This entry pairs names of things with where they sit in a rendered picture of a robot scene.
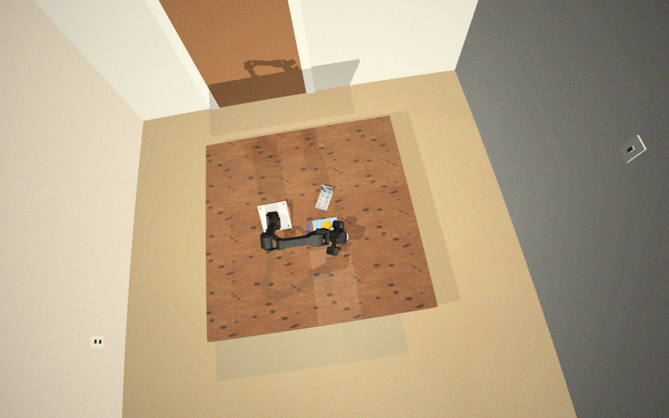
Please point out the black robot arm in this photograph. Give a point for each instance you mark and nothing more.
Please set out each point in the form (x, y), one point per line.
(314, 239)

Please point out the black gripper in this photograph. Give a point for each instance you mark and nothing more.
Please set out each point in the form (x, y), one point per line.
(333, 250)

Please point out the light blue flat mat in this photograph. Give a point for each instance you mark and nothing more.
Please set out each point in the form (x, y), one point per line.
(317, 223)

